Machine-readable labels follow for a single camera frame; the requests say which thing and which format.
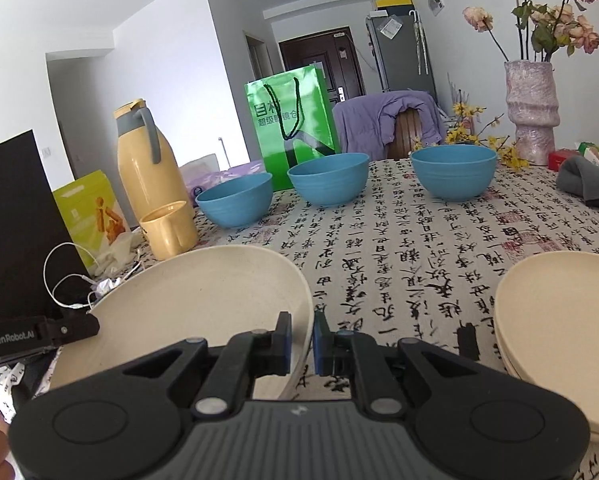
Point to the dark brown door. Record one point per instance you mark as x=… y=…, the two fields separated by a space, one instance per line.
x=319 y=55

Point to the yellow-green snack box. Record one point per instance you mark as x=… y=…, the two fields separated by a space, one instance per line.
x=87 y=210

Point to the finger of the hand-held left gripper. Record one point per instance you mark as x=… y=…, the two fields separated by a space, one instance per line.
x=74 y=329

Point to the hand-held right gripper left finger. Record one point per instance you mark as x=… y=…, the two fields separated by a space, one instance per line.
x=285 y=346

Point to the grey cloth pouch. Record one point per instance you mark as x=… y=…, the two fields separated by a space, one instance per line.
x=589 y=182

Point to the purple jacket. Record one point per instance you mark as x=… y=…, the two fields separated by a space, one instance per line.
x=364 y=120

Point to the blue bowl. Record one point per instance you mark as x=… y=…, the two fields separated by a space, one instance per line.
x=329 y=185
x=234 y=205
x=454 y=177

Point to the yellow flower branch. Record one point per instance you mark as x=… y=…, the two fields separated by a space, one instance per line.
x=479 y=135

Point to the yellow thermos jug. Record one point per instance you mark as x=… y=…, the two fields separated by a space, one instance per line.
x=144 y=175

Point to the purple tissue pack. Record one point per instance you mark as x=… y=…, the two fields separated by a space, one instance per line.
x=219 y=172

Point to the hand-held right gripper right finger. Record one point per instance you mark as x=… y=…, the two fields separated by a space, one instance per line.
x=320 y=345

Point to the white umbrella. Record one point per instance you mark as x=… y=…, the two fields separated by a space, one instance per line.
x=418 y=40

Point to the red box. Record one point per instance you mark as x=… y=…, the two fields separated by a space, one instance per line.
x=559 y=157

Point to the yellow mug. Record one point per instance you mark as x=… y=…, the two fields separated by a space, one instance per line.
x=167 y=235

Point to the black paper bag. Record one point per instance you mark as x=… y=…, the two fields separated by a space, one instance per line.
x=19 y=220

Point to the yellow box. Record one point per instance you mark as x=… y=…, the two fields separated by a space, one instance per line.
x=394 y=2

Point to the green paper bag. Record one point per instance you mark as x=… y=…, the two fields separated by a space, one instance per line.
x=289 y=125

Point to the dried pink roses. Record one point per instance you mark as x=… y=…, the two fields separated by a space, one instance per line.
x=554 y=20

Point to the grey fridge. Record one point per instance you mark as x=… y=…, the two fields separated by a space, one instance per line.
x=399 y=50

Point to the pale pink ceramic vase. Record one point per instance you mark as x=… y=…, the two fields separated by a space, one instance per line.
x=532 y=110

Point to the crumpled white plastic wrap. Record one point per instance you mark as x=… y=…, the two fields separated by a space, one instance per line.
x=114 y=255

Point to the wooden chair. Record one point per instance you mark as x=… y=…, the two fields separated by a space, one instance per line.
x=404 y=135

